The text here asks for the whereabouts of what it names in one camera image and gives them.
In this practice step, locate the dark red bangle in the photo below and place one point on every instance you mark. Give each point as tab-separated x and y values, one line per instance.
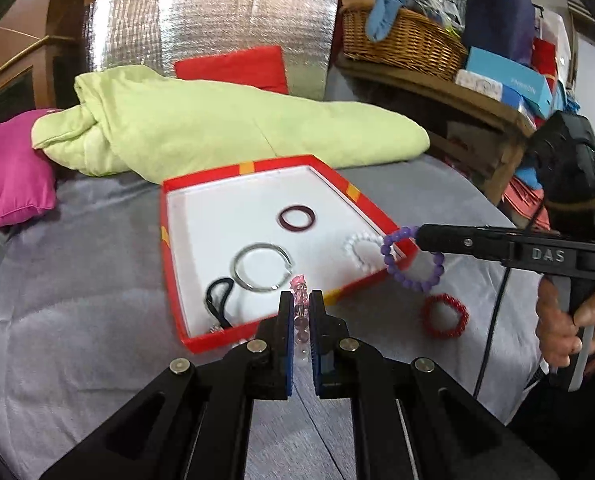
280	218

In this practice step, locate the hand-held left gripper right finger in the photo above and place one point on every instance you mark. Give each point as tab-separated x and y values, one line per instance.
317	350

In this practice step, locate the navy bag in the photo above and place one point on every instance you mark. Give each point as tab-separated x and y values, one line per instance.
497	20

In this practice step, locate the blue cardboard box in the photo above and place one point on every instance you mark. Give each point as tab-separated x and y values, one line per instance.
507	72

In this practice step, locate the white patterned box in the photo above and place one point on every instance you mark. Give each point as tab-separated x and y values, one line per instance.
477	85

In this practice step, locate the light green blanket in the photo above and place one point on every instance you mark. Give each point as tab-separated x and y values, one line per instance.
202	125

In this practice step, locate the silver foil mat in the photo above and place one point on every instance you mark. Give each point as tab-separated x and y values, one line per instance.
202	25

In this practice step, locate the person's right hand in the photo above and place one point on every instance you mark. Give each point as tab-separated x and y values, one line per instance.
552	330

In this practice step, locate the grey blanket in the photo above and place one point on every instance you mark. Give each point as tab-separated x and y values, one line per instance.
102	285

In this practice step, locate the blue cloth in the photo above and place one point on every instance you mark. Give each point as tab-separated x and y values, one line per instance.
382	10

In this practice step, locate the red paper bag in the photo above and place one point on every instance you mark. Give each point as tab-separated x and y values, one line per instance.
545	55

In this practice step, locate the wooden shelf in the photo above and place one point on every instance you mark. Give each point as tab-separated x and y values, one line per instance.
452	95

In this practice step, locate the wooden cabinet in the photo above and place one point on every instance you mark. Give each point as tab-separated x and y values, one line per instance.
37	20

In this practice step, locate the magenta pillow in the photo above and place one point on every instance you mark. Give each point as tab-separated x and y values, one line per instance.
12	170

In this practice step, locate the red gift bag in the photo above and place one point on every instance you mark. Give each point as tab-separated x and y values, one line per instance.
522	200

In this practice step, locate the red pillow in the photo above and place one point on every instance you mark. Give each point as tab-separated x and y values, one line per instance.
237	67

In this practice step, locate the wicker basket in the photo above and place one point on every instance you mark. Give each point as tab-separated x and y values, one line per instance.
402	45

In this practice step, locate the red jewelry box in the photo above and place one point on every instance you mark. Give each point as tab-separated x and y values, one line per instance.
217	220

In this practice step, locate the silver bangle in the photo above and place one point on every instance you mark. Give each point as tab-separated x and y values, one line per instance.
235	267

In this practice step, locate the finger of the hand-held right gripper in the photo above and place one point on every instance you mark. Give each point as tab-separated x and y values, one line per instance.
457	241

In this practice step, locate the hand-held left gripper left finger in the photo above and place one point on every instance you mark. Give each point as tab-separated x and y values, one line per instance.
288	350

